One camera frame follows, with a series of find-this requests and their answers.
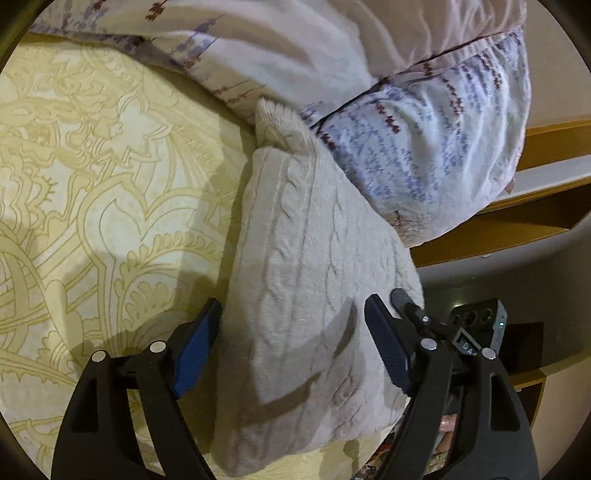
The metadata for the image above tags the wooden headboard shelf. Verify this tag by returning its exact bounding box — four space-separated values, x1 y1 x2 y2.
409 119 591 269

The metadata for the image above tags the white lavender print pillow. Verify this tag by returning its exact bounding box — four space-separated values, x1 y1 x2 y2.
28 0 528 126

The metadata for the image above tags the yellow patterned bed sheet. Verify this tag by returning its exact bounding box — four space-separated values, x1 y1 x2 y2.
0 41 393 480

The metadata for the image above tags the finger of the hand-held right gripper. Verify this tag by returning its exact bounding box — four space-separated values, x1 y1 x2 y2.
390 288 462 341

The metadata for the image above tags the person's right hand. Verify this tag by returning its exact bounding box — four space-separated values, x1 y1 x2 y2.
436 412 460 466

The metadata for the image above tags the beige cable-knit cushion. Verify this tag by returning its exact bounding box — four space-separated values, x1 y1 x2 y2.
203 97 426 478

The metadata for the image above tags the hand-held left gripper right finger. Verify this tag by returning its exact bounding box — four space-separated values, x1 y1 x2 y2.
364 294 541 480

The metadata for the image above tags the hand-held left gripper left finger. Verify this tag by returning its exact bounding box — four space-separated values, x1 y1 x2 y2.
50 298 224 480

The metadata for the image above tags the blue flower tree print pillow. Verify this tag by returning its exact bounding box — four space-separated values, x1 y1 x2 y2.
295 28 533 246

